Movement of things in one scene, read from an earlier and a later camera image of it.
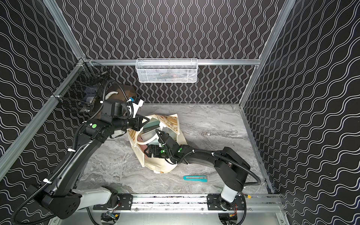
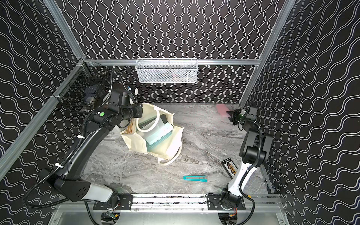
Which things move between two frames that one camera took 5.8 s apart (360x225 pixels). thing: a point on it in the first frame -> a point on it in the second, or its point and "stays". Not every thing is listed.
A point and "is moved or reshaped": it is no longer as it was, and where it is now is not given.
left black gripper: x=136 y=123 -> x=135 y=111
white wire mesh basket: x=166 y=70 stays
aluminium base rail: x=198 y=203 stays
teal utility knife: x=200 y=178 stays
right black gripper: x=155 y=148 -> x=234 y=113
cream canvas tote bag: x=147 y=136 is moved or reshaped
